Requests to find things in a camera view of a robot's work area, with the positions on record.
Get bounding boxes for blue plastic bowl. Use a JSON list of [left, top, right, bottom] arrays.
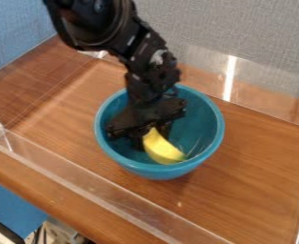
[[94, 85, 226, 180]]

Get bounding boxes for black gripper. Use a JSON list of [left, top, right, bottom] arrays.
[[104, 72, 188, 152]]

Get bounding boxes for yellow toy banana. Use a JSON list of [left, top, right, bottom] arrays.
[[143, 128, 187, 165]]

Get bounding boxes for clear acrylic front barrier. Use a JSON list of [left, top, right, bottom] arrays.
[[0, 129, 232, 244]]

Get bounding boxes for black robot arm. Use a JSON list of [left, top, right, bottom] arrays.
[[43, 0, 187, 150]]

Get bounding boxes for clear acrylic barrier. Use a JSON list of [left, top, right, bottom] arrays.
[[178, 46, 299, 126], [0, 129, 232, 244]]

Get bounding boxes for clear acrylic back barrier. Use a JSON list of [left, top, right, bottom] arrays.
[[178, 46, 299, 126]]

